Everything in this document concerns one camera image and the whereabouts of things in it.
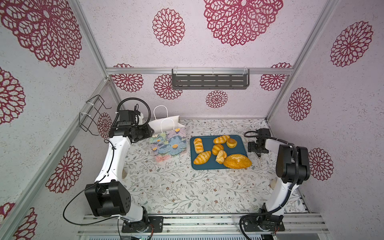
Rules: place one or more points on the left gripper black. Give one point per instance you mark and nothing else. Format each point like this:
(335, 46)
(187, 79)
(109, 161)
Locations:
(148, 133)

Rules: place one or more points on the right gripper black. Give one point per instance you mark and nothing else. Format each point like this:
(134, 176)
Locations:
(251, 146)

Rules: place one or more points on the small twisted bread piece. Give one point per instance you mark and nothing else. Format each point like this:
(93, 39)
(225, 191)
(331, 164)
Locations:
(221, 156)

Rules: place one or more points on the floral paper gift bag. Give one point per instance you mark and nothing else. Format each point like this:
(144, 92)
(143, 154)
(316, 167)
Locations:
(169, 139)

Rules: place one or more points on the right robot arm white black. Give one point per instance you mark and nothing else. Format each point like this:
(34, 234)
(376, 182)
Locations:
(292, 169)

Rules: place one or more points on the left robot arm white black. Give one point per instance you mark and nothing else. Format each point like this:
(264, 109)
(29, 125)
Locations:
(108, 197)

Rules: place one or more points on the large round bread loaf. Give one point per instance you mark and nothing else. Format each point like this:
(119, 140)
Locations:
(237, 161)

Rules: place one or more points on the croissant bread top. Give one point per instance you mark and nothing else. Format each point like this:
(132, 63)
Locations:
(221, 139)

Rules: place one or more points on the croissant bread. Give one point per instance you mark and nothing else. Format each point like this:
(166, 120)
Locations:
(221, 139)
(202, 158)

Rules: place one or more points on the croissant bread lower left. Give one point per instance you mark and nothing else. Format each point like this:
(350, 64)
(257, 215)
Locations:
(202, 158)

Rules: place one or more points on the striped bread roll upper left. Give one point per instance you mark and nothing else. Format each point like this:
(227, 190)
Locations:
(198, 145)

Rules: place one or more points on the small round bun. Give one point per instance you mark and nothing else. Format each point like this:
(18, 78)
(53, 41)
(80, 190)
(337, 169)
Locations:
(231, 143)

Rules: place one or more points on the tape roll on table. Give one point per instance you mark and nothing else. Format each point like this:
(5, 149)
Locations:
(273, 183)

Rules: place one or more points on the small croissant centre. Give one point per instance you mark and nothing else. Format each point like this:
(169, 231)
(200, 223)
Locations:
(216, 148)

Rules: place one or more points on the teal serving tray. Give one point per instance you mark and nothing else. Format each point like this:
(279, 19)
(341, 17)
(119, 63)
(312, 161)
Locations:
(208, 143)

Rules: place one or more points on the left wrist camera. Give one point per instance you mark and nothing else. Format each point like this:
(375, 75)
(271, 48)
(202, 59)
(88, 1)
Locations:
(130, 118)

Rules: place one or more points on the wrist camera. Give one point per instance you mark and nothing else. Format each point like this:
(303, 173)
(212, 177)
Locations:
(264, 133)
(130, 118)

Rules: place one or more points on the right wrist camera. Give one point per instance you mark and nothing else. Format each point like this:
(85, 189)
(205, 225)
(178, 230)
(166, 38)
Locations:
(264, 133)

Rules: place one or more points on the black wire wall rack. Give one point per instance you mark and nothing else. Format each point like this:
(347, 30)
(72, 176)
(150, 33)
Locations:
(88, 120)

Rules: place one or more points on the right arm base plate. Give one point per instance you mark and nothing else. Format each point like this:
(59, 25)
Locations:
(266, 223)

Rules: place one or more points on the grey wall shelf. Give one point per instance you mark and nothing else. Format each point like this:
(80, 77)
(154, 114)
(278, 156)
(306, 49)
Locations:
(187, 81)

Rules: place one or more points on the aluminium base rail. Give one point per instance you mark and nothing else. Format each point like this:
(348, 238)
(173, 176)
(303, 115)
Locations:
(298, 226)

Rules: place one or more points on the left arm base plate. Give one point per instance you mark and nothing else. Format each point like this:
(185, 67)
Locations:
(153, 224)

